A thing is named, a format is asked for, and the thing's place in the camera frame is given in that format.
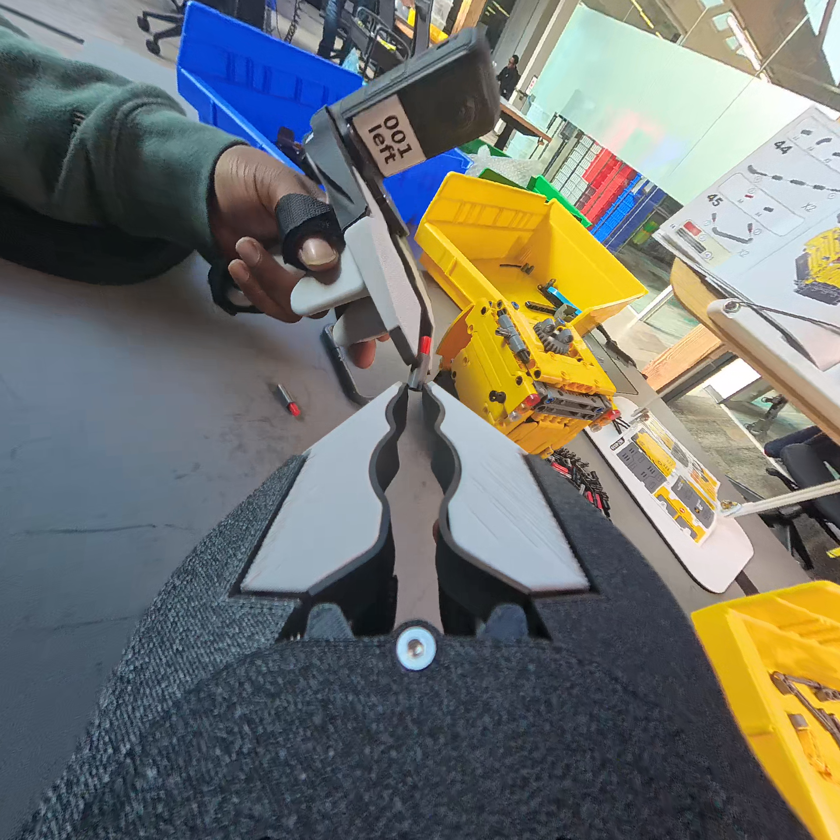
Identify lego instruction booklet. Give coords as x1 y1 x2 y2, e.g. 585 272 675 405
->
651 104 840 373

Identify person's left forearm green sleeve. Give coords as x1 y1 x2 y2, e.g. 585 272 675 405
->
0 26 248 261

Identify green plastic bin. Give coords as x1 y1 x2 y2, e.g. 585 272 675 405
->
459 136 593 228

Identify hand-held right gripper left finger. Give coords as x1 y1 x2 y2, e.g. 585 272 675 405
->
240 382 411 636

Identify yellow sticker sheet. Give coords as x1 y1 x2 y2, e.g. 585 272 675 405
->
609 406 724 547

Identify red and blue drawer cabinet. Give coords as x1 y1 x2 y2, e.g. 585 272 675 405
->
550 130 665 255

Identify blue and black lego piece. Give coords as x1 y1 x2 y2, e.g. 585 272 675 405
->
537 278 583 314

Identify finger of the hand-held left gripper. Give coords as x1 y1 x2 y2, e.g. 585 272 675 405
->
344 196 437 368

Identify yellow plastic bin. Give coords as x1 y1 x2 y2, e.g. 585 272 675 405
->
413 171 652 337
690 580 840 840

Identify yellow lego vehicle model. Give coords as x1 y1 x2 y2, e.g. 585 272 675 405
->
435 298 622 462

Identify black office chair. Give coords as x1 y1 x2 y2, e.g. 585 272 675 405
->
136 0 186 58
763 425 840 567

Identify pile of red black pins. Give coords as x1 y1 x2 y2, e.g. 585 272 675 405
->
546 449 613 521

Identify wooden desk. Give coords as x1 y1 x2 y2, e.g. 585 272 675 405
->
497 100 553 150

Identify blue plastic bin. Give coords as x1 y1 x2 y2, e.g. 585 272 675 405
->
176 0 475 228

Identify white and wooden book stand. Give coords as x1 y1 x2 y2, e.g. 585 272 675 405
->
583 256 840 596

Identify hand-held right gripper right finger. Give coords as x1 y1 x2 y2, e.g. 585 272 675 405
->
420 382 590 636

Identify clear bubble wrap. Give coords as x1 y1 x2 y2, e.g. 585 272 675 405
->
471 146 547 189

